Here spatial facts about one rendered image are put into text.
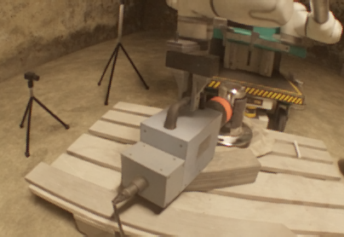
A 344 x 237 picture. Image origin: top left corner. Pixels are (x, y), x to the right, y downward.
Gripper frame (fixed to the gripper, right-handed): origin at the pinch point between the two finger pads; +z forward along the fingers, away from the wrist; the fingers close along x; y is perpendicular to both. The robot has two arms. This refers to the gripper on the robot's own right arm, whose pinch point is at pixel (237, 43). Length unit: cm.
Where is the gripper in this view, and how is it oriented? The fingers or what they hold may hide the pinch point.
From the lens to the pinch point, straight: 116.9
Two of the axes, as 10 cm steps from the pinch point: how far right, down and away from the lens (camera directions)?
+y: 1.7, -4.3, 8.9
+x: -9.8, -1.4, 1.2
